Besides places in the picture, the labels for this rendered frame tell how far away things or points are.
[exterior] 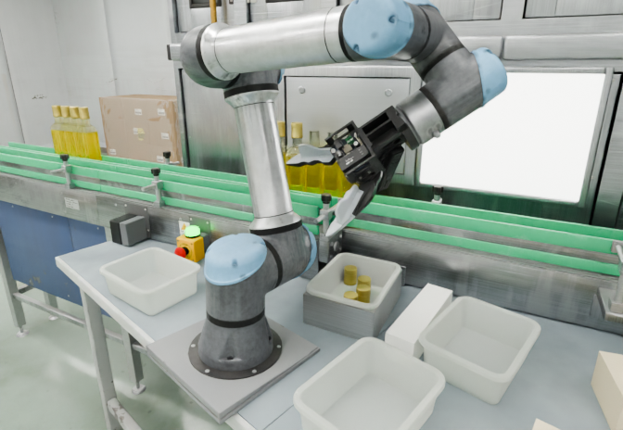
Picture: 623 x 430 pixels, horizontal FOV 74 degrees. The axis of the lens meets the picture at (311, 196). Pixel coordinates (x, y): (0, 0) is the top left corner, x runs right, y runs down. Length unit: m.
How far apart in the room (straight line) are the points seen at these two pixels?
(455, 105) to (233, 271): 0.46
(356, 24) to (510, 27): 0.72
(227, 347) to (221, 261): 0.17
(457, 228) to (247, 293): 0.56
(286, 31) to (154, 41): 5.49
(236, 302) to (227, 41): 0.46
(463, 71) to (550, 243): 0.57
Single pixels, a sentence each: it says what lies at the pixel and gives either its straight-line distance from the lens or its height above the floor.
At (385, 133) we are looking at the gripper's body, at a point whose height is 1.23.
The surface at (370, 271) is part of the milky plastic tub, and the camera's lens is 1.11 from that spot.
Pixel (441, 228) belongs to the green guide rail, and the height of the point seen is 0.93.
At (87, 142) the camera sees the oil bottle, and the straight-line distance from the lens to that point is 1.87.
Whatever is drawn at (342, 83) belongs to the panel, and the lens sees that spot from 1.29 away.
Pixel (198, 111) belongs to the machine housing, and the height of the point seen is 1.15.
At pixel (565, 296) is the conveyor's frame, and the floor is 0.82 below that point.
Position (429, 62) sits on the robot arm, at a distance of 0.66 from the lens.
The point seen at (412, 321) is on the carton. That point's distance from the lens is 0.93.
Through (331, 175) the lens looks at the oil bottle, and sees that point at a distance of 1.17.
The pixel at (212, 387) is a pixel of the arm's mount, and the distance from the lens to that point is 0.84.
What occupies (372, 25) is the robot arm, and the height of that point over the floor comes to 1.37.
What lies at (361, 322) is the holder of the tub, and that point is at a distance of 0.94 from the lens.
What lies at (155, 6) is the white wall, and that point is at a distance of 6.06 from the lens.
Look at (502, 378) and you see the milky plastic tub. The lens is 0.83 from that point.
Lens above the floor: 1.33
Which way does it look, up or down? 18 degrees down
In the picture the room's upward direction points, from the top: straight up
